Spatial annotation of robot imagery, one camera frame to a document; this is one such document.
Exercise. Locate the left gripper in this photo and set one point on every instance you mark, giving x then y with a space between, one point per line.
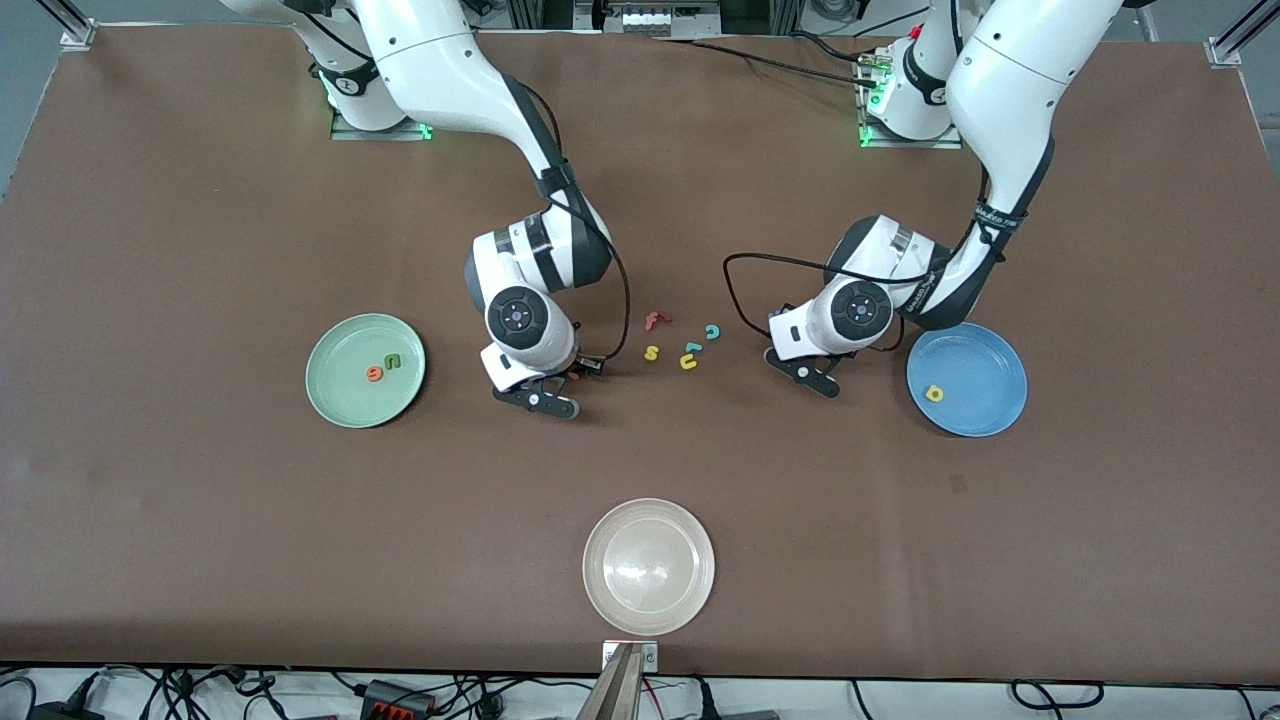
787 306

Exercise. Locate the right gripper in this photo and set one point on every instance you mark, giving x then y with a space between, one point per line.
578 369

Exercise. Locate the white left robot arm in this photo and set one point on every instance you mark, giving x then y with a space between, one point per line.
1010 100

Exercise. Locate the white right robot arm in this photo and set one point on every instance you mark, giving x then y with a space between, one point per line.
440 70

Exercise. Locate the red foam letter f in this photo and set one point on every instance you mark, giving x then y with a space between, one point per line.
652 322

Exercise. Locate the clear white plate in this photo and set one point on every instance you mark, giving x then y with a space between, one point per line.
648 567

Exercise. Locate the blue plate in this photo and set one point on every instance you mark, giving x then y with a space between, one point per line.
985 370

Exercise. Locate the light green plate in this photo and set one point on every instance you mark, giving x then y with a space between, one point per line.
345 395

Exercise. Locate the grey equipment box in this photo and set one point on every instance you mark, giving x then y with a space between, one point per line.
645 18

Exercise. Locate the black orange power strip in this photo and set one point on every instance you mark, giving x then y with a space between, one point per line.
395 698

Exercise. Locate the black power brick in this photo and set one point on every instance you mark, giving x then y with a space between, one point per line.
60 712

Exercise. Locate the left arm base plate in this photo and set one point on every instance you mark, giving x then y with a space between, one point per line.
955 140

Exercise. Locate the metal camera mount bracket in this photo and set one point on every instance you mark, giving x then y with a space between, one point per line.
650 655

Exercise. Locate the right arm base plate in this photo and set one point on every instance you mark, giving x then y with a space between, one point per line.
400 133

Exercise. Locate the metal camera pole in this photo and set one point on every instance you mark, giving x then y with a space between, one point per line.
612 695

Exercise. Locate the aluminium frame profile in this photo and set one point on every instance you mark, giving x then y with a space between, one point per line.
1240 35
75 25

